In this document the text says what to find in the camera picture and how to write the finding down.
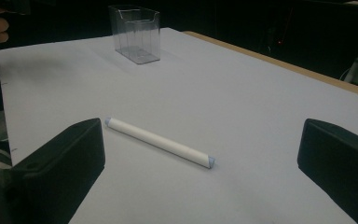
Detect white cable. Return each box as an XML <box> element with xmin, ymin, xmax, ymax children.
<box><xmin>338</xmin><ymin>67</ymin><xmax>351</xmax><ymax>82</ymax></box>

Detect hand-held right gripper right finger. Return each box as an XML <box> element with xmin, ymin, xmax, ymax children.
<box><xmin>296</xmin><ymin>118</ymin><xmax>358</xmax><ymax>224</ymax></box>

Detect white pen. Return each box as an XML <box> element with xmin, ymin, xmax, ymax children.
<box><xmin>103</xmin><ymin>117</ymin><xmax>216</xmax><ymax>170</ymax></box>

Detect clear plastic holder box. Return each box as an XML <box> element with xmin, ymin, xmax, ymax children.
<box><xmin>107</xmin><ymin>4</ymin><xmax>161</xmax><ymax>65</ymax></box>

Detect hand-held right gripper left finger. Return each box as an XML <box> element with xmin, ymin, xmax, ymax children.
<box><xmin>0</xmin><ymin>117</ymin><xmax>106</xmax><ymax>224</ymax></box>

